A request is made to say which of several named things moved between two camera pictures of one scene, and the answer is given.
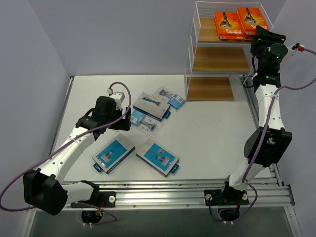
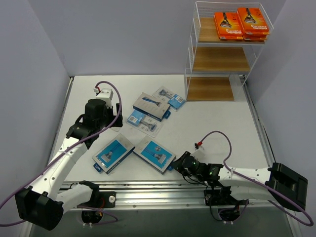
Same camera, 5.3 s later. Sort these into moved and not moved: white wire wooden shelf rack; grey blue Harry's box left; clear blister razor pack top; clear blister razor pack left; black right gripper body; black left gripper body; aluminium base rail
Moved: black right gripper body; black left gripper body
Not moved: clear blister razor pack left; white wire wooden shelf rack; grey blue Harry's box left; clear blister razor pack top; aluminium base rail
